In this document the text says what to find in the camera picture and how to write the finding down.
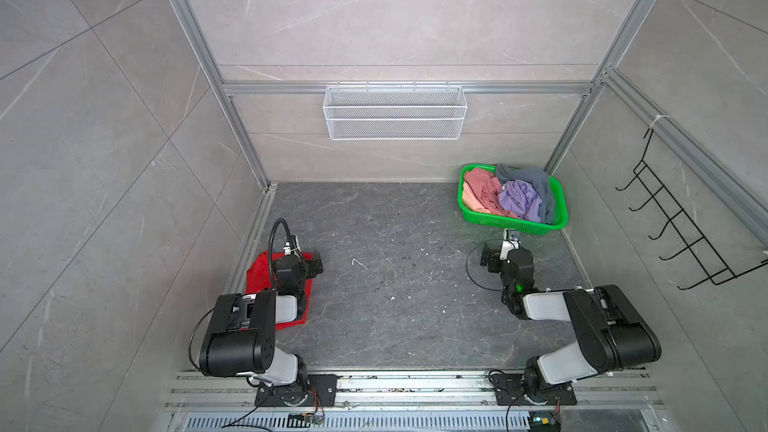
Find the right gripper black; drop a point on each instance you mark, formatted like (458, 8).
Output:
(494, 257)

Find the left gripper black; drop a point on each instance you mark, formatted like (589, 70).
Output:
(314, 264)

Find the purple t shirt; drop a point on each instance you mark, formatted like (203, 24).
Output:
(520, 199)

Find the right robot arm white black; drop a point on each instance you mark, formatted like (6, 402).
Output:
(610, 334)

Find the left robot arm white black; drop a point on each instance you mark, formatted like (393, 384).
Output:
(240, 339)

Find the red folded t shirt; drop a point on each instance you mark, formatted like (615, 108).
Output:
(289, 311)

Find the green plastic basket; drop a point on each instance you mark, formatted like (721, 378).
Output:
(561, 215)

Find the pink t shirt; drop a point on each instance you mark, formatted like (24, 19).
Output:
(480, 193)

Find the dark grey t shirt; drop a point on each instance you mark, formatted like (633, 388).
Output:
(539, 179)

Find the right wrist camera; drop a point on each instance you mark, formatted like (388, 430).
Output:
(510, 242)

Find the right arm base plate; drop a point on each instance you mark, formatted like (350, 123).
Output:
(517, 389)

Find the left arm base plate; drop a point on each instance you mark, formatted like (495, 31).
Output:
(307, 391)

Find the aluminium mounting rail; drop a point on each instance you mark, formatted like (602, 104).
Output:
(413, 389)

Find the white wire mesh shelf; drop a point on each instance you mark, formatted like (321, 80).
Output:
(394, 113)

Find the black wire hook rack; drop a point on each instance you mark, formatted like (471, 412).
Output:
(679, 222)

